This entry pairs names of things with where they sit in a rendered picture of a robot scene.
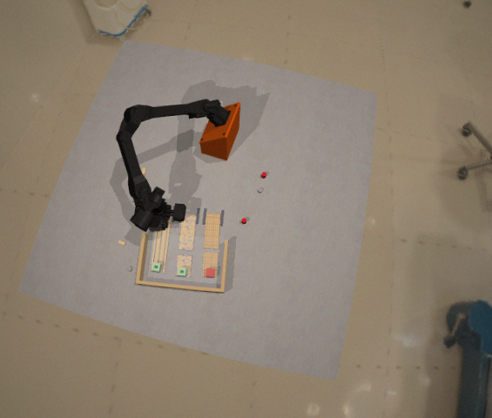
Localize tan strip with blue dots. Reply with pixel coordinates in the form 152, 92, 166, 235
180, 214, 196, 237

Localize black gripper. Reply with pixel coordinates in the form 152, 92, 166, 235
153, 199, 186, 222

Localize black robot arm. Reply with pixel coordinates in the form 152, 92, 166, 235
116, 99, 231, 232

